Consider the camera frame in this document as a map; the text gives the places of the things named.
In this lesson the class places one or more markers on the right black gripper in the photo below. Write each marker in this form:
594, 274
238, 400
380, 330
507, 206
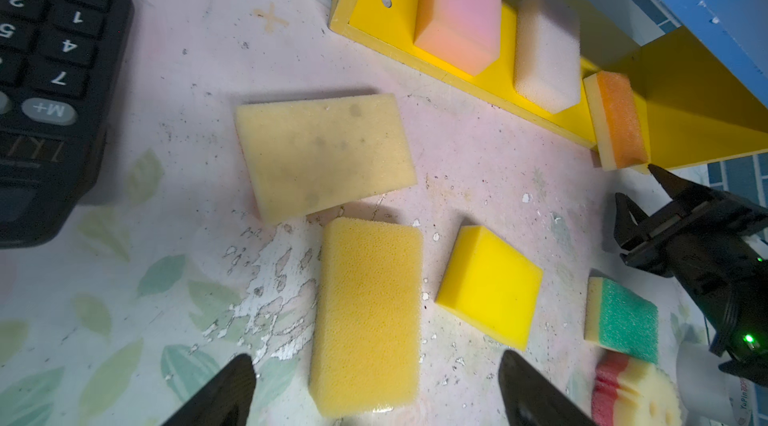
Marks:
699, 240

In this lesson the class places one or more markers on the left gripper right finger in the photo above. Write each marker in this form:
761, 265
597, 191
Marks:
530, 399

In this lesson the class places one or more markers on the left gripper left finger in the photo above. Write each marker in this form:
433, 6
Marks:
225, 400

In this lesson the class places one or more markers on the orange sponge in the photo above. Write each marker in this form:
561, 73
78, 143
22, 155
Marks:
616, 121

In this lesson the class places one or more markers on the green sponge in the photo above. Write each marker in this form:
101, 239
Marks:
619, 320

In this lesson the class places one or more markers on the bright yellow sponge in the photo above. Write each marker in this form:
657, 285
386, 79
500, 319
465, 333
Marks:
491, 286

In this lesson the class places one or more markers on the yellow sponge rectangle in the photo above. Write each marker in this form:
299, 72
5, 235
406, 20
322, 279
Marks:
366, 342

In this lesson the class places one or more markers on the beige pale pink sponge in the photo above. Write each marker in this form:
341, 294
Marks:
547, 54

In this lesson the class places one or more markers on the yellow shelf pink blue boards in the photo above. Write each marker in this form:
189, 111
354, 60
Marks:
692, 109

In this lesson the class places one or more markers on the smiley face round sponge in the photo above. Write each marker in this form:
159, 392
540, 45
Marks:
630, 391

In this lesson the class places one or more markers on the pale yellow tan sponge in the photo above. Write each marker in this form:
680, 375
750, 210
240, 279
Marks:
311, 155

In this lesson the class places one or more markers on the black calculator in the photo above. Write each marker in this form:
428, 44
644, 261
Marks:
60, 62

